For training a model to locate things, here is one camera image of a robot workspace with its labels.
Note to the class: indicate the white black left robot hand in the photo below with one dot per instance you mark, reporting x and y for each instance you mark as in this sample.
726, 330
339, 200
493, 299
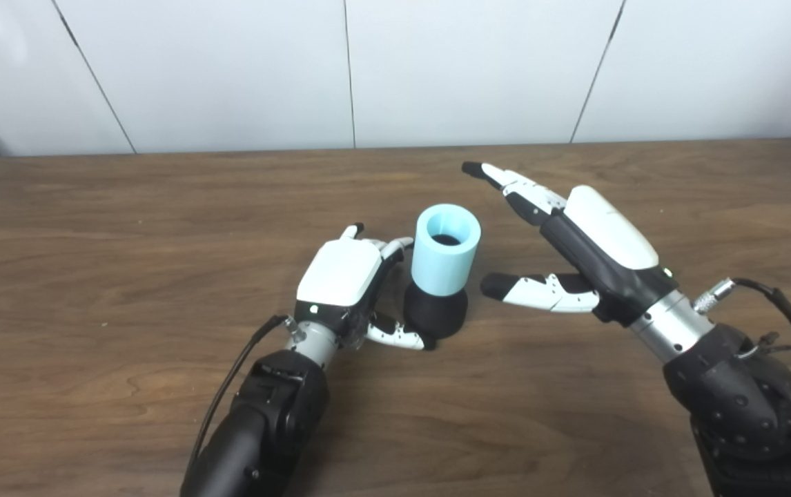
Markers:
340, 276

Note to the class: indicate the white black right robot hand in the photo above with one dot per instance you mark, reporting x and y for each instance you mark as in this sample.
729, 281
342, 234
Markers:
609, 235

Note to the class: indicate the black funnel-shaped nozzle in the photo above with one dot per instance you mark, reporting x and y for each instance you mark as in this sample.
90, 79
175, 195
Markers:
437, 314

